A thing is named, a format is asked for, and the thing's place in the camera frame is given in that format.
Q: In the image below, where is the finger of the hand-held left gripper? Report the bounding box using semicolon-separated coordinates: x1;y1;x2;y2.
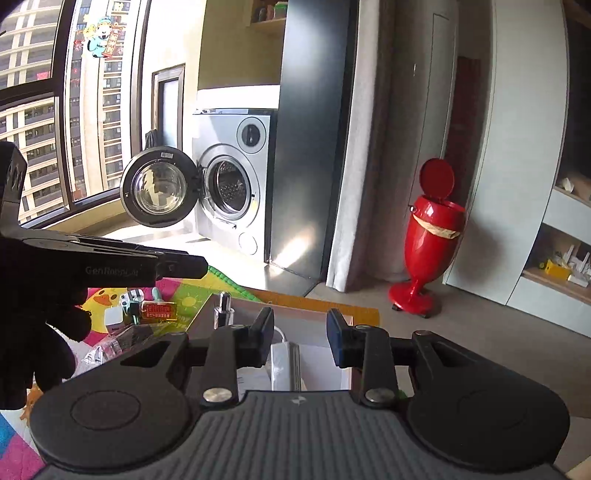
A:
154;249;208;280

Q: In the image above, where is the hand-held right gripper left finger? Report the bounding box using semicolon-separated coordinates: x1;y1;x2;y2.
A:
119;306;276;409

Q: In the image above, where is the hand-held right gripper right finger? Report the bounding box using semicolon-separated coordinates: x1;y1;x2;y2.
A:
326;309;462;409

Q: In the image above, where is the pink cardboard box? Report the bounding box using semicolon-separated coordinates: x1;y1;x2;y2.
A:
187;293;356;398

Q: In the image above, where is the amber liquid bottle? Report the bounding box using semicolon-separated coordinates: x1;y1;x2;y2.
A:
137;302;179;324

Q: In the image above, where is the person's left hand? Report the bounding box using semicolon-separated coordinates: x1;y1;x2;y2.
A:
0;298;92;409

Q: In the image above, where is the colourful play mat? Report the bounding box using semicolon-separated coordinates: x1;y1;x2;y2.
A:
0;265;380;480

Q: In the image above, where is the silver washing machine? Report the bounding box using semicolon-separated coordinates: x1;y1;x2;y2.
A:
121;108;273;265

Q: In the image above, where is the dark framed window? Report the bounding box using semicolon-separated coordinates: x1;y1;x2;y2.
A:
0;0;154;232

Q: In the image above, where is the red pedal trash bin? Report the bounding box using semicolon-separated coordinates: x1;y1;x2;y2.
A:
389;158;467;319

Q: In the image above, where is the dark framed door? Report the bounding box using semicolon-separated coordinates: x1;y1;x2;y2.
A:
151;65;186;155

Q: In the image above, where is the grey curtain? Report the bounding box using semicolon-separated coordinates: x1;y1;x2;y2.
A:
325;0;409;292

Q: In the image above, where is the dark grey tall cabinet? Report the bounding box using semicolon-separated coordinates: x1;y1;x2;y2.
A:
269;0;360;278

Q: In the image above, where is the cartoon window sticker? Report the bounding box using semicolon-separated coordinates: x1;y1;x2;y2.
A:
85;16;125;60

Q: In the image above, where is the white router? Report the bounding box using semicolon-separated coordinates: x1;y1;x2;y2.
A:
551;244;591;288

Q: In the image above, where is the white wall shelf unit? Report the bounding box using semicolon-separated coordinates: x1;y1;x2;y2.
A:
445;0;591;320

